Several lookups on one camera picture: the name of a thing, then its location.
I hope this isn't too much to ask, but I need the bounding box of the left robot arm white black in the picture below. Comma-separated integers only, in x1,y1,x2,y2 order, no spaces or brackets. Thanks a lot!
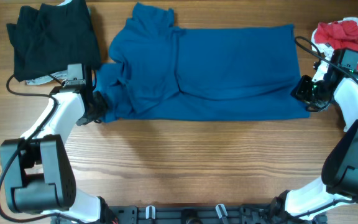
0,64,114,223

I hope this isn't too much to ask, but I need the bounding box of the blue polo shirt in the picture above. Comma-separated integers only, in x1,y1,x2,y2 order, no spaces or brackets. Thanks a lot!
96,3,310,123

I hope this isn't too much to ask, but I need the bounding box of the red and white garment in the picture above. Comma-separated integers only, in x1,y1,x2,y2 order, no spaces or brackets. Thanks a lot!
311,17,358,70

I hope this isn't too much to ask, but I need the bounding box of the folded dark green garment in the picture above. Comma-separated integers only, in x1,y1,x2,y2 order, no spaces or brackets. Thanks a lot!
6,0,101,82

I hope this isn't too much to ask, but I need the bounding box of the folded light grey garment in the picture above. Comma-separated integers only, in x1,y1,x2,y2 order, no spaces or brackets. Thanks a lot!
25,70,68,85

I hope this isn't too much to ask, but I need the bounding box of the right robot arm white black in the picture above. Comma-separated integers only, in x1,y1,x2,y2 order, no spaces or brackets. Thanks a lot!
268,48,358,223

